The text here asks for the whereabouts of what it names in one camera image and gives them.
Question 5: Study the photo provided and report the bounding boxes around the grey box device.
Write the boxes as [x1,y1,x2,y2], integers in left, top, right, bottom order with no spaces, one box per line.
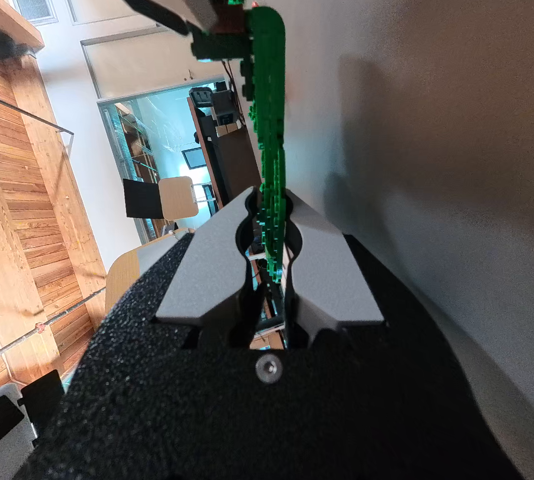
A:
[211,91,238,126]

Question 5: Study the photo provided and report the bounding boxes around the white wall vent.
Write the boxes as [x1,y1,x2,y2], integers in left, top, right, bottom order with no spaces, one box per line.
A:
[10,0,57,24]

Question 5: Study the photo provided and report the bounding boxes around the grey desk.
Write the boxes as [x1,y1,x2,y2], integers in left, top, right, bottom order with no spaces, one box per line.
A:
[179,0,534,480]

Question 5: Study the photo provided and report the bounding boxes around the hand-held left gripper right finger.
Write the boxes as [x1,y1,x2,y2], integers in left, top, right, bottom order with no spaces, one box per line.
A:
[285,189,385,346]

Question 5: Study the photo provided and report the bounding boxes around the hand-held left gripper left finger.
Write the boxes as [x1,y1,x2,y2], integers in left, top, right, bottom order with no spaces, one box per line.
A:
[154,187,259,328]

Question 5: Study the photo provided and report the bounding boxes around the dark brown wooden desk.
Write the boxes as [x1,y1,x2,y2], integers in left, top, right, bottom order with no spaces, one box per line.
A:
[187,96,263,207]

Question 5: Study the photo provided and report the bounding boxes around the green brick leaf build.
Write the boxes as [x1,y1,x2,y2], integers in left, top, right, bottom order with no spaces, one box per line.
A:
[209,0,288,284]

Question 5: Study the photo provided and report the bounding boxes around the small dark framed screen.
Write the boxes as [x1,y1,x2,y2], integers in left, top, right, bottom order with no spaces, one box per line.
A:
[182,147,206,169]

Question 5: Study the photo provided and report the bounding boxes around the black cable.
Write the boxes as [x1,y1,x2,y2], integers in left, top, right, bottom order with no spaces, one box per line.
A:
[222,60,244,122]

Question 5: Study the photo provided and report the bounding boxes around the wooden book stand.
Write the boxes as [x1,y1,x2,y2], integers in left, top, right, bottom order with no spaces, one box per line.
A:
[104,227,197,316]

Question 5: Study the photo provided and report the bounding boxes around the tan board with black panel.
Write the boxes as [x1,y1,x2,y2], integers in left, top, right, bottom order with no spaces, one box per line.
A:
[123,176,199,221]

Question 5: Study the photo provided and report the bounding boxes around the black metal stand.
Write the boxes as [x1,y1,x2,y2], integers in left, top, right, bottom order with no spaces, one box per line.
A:
[0,369,64,453]

